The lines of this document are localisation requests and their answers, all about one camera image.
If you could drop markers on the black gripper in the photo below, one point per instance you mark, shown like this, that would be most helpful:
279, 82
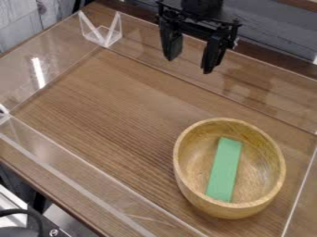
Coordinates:
198, 18

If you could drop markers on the brown wooden bowl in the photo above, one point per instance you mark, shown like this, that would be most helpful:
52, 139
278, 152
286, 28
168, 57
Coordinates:
261, 171

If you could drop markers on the green rectangular block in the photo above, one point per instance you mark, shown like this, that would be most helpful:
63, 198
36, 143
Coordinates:
223, 169

